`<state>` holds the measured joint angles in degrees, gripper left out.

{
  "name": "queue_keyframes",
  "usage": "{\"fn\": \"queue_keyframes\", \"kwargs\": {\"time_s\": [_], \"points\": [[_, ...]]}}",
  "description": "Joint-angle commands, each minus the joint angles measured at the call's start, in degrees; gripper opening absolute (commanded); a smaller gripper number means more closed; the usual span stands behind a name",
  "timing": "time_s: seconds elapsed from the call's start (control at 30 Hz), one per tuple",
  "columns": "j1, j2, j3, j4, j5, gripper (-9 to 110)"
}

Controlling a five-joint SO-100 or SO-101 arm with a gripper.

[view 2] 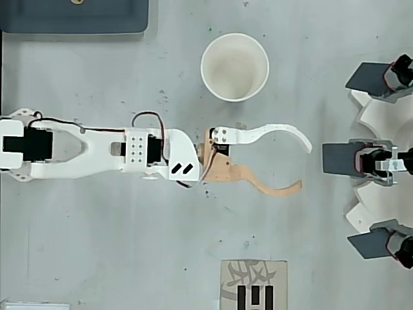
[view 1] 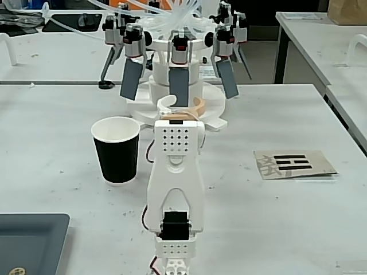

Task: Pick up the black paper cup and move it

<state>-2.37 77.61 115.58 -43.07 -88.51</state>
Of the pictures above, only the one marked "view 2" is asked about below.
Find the dark blue plastic tray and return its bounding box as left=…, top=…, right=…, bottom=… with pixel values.
left=0, top=0, right=151, bottom=42

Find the white flat board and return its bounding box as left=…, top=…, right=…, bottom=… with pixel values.
left=0, top=302, right=71, bottom=310

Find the black paper cup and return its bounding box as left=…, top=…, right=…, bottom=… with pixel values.
left=200, top=32, right=270, bottom=103

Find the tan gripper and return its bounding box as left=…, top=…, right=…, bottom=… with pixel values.
left=195, top=122, right=313, bottom=198

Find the pump unit with grey panel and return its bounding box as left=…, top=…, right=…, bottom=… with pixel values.
left=347, top=218, right=413, bottom=269
left=344, top=54, right=413, bottom=103
left=321, top=138, right=413, bottom=187

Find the red black servo cable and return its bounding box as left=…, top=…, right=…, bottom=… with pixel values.
left=27, top=111, right=127, bottom=134
left=176, top=143, right=221, bottom=190
left=131, top=111, right=170, bottom=167

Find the white dispenser machine base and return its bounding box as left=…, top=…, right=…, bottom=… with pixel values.
left=345, top=88, right=413, bottom=235

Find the cardboard card with black bars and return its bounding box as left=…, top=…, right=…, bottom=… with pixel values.
left=220, top=259, right=289, bottom=310

